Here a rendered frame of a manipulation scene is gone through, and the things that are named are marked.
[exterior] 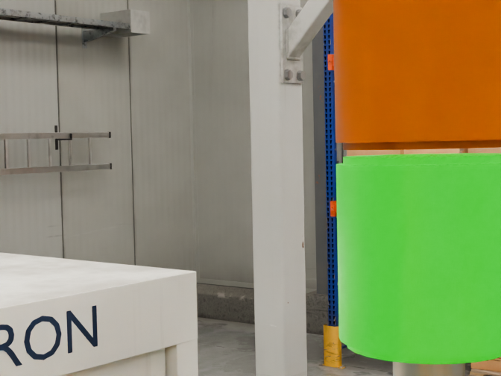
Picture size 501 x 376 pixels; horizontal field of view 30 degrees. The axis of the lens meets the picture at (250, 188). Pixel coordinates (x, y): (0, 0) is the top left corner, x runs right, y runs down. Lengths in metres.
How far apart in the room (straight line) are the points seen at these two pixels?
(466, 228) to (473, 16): 0.05
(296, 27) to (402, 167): 2.57
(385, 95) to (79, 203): 10.25
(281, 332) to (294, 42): 0.87
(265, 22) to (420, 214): 2.61
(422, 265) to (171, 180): 11.32
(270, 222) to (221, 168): 8.76
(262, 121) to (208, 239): 8.99
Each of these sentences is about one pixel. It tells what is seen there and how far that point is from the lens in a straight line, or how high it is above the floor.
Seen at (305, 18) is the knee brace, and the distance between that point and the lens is 2.79.
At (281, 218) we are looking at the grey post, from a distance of 2.81.
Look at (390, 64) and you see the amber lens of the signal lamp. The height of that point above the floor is 2.24.
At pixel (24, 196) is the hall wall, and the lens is 9.98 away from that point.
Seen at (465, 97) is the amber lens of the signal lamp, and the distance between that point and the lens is 0.24.
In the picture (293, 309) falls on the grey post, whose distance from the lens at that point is 2.88.
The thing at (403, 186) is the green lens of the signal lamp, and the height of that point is 2.21.
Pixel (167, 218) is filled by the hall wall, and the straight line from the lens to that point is 11.51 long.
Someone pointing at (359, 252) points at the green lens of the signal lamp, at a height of 2.19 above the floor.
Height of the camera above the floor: 2.22
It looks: 3 degrees down
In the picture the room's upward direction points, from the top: 1 degrees counter-clockwise
